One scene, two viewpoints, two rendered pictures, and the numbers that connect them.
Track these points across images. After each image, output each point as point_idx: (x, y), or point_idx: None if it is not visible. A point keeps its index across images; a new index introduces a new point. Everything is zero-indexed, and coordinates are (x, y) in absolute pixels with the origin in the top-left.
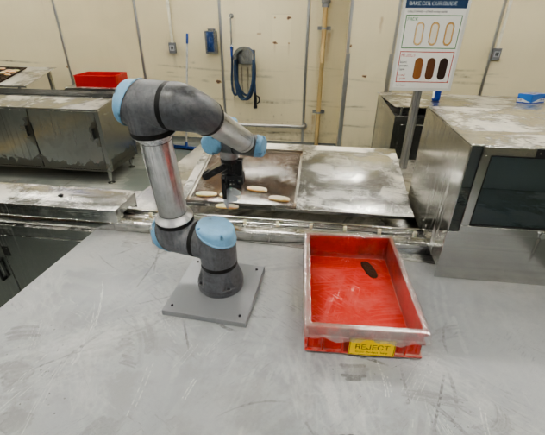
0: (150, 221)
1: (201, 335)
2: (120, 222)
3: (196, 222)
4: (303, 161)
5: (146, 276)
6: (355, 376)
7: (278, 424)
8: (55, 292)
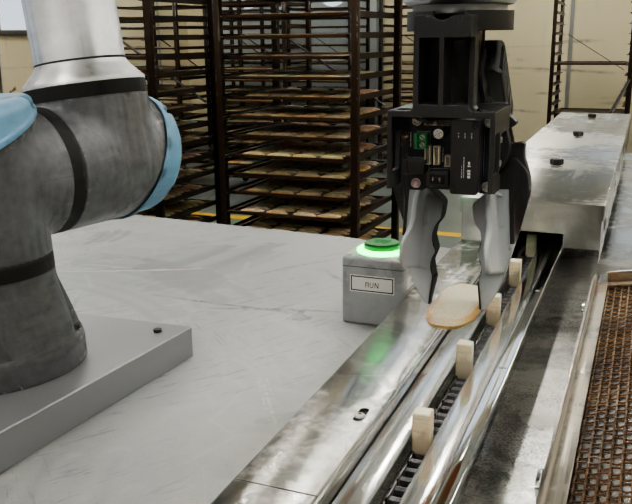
0: (461, 267)
1: None
2: (462, 241)
3: (38, 107)
4: None
5: (188, 301)
6: None
7: None
8: (209, 242)
